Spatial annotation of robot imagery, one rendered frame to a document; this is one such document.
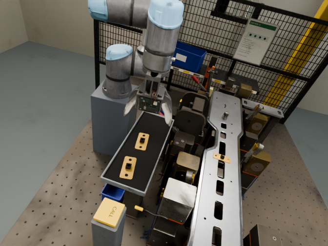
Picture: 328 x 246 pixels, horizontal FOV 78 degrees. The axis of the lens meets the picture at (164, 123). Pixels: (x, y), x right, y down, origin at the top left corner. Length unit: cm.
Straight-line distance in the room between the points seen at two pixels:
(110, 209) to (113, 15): 49
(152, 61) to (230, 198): 62
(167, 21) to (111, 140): 85
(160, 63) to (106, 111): 62
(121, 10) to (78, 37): 359
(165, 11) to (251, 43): 138
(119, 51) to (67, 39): 336
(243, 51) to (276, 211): 116
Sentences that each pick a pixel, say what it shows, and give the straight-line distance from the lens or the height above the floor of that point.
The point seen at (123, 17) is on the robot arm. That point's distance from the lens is 58.
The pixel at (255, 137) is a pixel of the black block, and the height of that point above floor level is 99.
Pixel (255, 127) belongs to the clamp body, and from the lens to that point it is 138.
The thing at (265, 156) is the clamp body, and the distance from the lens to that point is 110.
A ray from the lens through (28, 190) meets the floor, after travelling 209.
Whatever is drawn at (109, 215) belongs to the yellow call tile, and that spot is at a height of 116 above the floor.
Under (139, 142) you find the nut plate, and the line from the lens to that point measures 73.
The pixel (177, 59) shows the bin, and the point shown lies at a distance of 168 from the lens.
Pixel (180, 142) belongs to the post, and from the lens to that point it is 86.
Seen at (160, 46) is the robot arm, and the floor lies 153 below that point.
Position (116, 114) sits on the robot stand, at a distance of 106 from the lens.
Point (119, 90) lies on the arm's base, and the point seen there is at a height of 114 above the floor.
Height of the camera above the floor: 168
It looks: 39 degrees down
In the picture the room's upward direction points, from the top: 14 degrees clockwise
